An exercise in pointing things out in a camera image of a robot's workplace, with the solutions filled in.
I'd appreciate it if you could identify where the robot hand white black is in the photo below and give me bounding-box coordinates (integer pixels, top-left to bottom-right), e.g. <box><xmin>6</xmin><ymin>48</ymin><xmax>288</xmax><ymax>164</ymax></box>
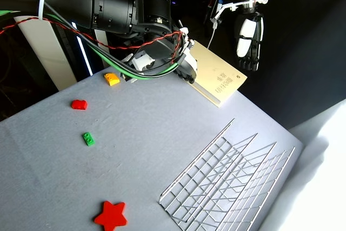
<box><xmin>235</xmin><ymin>11</ymin><xmax>264</xmax><ymax>72</ymax></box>
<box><xmin>121</xmin><ymin>49</ymin><xmax>199</xmax><ymax>84</ymax></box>

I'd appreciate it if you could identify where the beige book with black print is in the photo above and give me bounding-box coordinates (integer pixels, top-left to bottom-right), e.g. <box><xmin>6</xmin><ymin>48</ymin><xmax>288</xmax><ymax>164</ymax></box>
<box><xmin>186</xmin><ymin>40</ymin><xmax>248</xmax><ymax>108</ymax></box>

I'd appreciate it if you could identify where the orange toy brick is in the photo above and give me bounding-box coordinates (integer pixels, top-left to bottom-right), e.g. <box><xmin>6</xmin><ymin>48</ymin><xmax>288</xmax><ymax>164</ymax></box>
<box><xmin>104</xmin><ymin>72</ymin><xmax>121</xmax><ymax>87</ymax></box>

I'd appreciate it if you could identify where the grey table cloth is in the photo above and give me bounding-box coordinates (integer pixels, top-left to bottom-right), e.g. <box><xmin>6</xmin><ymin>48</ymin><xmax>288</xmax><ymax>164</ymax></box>
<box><xmin>0</xmin><ymin>65</ymin><xmax>305</xmax><ymax>231</ymax></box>

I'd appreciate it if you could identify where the red toy brick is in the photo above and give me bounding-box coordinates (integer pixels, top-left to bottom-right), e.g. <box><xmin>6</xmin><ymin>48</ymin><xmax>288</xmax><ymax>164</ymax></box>
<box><xmin>71</xmin><ymin>99</ymin><xmax>88</xmax><ymax>110</ymax></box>

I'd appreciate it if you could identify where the green toy brick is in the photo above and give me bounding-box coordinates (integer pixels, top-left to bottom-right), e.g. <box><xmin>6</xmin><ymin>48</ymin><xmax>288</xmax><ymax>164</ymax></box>
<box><xmin>82</xmin><ymin>131</ymin><xmax>96</xmax><ymax>147</ymax></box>

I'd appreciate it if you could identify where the white column with black strip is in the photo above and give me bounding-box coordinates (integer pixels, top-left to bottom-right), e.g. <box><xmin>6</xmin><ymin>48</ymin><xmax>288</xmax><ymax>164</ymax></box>
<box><xmin>13</xmin><ymin>0</ymin><xmax>110</xmax><ymax>91</ymax></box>

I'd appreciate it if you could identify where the red star-shaped block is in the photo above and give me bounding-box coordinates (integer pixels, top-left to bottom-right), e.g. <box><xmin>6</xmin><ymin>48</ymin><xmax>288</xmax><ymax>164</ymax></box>
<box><xmin>94</xmin><ymin>200</ymin><xmax>128</xmax><ymax>231</ymax></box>

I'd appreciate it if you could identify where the white cable with blue connector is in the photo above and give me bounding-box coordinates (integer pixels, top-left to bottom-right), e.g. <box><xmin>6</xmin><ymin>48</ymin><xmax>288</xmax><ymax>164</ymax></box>
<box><xmin>207</xmin><ymin>0</ymin><xmax>224</xmax><ymax>49</ymax></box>

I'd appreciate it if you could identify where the wire dish rack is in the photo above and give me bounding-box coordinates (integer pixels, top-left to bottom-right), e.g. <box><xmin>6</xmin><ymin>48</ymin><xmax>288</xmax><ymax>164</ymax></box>
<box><xmin>158</xmin><ymin>118</ymin><xmax>296</xmax><ymax>231</ymax></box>

